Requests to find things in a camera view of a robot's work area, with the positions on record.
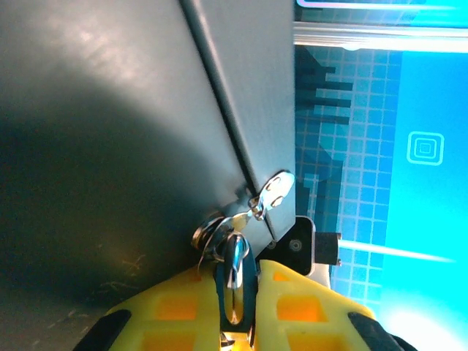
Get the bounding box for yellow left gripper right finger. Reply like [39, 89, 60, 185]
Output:
[254, 258, 420, 351]

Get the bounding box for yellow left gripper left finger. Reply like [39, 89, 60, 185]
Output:
[72, 263, 224, 351]

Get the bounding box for blue padlock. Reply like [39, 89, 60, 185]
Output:
[213, 232, 261, 336]

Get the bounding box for silver hasp latch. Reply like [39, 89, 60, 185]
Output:
[222, 170, 296, 235]

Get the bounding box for blue circuit pattern backdrop panel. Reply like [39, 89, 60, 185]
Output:
[294, 45, 468, 351]
[295, 0, 468, 23]

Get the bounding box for starry night print tin box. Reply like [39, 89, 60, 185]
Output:
[0, 0, 296, 351]

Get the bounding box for black bracket with screw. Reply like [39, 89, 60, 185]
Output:
[255, 215, 343, 284]

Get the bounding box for silver key ring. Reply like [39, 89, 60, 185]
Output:
[192, 211, 226, 271]

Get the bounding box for aluminium frame rail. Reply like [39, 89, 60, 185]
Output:
[293, 20, 468, 51]

